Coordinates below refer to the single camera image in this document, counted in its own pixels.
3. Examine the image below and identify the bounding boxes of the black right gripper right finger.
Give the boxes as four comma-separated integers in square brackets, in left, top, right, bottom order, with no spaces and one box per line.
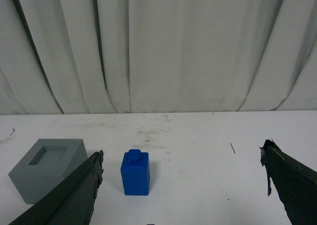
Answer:
[260,139,317,225]

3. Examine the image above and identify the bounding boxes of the gray square base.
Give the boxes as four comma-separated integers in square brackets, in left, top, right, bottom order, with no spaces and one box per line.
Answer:
[8,139,88,204]

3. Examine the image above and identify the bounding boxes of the white curtain backdrop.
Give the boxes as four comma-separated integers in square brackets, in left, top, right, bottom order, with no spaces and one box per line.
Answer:
[0,0,317,114]

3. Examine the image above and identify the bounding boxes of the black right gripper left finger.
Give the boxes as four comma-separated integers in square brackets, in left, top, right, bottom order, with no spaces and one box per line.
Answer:
[11,151,104,225]

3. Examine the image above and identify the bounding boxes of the blue plastic block part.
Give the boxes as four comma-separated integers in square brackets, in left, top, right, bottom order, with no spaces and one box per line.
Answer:
[120,149,150,196]

